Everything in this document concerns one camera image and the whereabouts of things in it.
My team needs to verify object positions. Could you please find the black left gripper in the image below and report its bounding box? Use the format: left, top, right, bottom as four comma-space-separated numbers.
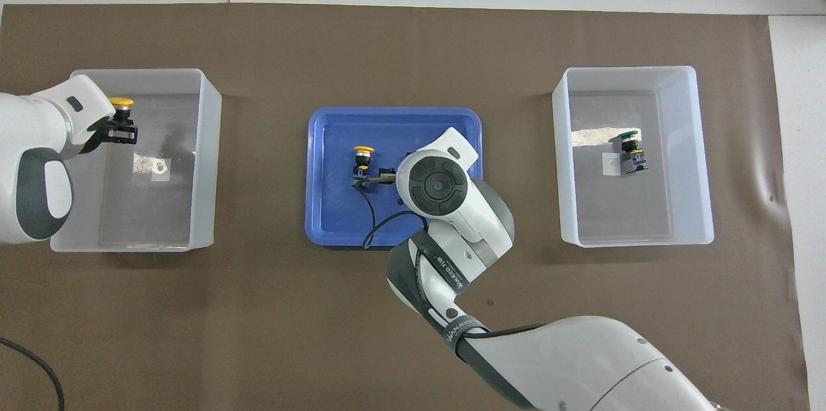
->
81, 113, 139, 155

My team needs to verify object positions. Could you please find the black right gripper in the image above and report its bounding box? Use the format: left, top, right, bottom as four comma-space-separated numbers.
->
354, 168, 399, 190

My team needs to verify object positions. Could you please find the yellow push button switch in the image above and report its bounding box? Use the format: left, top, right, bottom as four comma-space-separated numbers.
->
352, 146, 376, 191
108, 97, 135, 131

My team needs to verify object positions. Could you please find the blue plastic tray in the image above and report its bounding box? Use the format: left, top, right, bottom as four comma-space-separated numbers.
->
305, 107, 484, 248

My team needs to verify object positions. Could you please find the translucent white plastic box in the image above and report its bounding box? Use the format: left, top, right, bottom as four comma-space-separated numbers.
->
552, 65, 715, 248
50, 68, 223, 253

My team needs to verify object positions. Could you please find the brown paper table mat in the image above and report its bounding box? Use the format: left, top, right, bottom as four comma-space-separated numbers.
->
0, 3, 811, 411

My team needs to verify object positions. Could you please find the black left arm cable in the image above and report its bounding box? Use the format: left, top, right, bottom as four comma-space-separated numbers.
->
0, 336, 66, 411

